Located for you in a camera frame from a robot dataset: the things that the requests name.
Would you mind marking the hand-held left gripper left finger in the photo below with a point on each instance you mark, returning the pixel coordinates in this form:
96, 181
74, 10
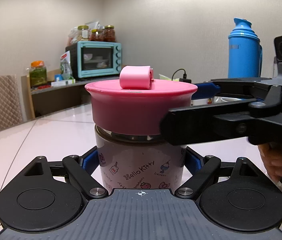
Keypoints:
89, 161

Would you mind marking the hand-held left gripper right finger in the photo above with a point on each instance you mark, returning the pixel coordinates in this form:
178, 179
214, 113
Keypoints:
193, 162

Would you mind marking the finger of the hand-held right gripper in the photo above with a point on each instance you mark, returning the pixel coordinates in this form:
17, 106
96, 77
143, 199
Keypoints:
207, 89
207, 123

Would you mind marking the printed glass bottle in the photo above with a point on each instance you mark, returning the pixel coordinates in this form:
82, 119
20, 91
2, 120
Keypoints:
141, 165

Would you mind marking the pink bottle cap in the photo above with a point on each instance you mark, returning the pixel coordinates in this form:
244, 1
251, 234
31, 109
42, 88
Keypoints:
136, 105

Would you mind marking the person's right hand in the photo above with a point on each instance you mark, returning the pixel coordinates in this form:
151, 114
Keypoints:
268, 161

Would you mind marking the white container with red print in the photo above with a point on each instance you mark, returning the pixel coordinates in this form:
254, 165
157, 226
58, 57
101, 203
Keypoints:
203, 101

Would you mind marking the blue thermos flask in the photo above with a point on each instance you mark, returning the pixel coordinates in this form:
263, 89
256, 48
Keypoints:
243, 52

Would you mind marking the wooden side cabinet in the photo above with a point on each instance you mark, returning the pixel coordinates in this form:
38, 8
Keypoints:
55, 97

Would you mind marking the white flat box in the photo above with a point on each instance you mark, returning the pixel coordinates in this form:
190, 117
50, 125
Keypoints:
63, 82

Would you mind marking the green and white packet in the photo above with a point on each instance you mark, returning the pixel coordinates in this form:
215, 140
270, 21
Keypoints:
65, 66

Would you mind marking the teal toaster oven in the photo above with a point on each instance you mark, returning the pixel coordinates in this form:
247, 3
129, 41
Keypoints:
95, 60

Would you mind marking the green jar with orange lid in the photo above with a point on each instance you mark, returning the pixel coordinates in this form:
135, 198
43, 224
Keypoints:
38, 73

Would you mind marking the quilted chair back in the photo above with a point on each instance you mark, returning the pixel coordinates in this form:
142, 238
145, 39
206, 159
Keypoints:
0, 105

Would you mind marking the tall red-filled glass jar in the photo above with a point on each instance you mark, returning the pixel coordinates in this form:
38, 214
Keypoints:
109, 33

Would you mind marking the small red-filled glass jar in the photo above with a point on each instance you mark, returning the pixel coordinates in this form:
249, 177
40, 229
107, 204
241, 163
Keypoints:
96, 35

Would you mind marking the clear plastic food bag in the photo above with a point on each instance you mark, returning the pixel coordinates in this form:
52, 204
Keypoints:
72, 37

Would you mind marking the glass jar with yellow lid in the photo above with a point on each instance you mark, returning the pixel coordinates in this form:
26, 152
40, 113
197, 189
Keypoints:
83, 33

